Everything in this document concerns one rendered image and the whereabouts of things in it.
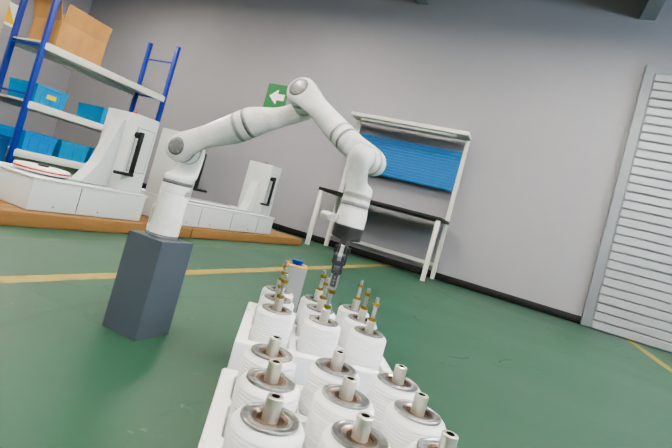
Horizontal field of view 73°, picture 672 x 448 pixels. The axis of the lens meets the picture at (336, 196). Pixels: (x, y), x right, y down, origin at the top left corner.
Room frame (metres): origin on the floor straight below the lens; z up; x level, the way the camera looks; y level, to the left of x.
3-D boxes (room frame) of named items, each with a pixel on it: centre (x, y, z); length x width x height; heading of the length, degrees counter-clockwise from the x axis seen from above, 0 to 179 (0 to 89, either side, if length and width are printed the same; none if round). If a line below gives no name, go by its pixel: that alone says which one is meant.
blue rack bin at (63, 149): (5.60, 3.42, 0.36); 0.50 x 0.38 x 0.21; 68
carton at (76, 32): (5.37, 3.58, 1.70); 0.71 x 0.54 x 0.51; 160
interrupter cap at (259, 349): (0.81, 0.04, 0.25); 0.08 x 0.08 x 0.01
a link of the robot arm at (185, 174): (1.43, 0.49, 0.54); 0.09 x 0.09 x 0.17; 73
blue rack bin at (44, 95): (5.20, 3.61, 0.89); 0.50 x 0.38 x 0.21; 68
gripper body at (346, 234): (1.13, -0.05, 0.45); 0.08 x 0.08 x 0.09
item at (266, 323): (1.12, 0.07, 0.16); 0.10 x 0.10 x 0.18
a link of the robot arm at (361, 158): (1.13, -0.05, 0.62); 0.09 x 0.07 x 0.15; 141
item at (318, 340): (1.13, -0.05, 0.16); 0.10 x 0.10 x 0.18
